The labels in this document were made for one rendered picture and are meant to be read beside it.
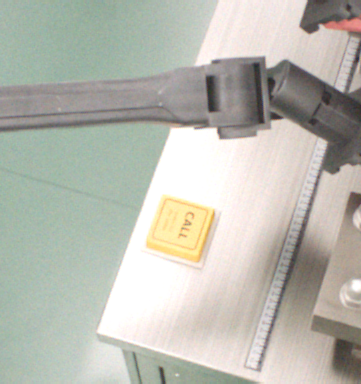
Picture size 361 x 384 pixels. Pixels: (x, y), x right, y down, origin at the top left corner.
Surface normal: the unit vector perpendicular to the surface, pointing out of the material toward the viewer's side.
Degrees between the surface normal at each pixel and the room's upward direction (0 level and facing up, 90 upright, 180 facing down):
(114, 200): 0
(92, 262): 0
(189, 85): 29
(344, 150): 60
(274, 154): 0
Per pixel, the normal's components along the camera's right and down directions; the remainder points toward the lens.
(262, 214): -0.01, -0.38
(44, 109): 0.31, 0.01
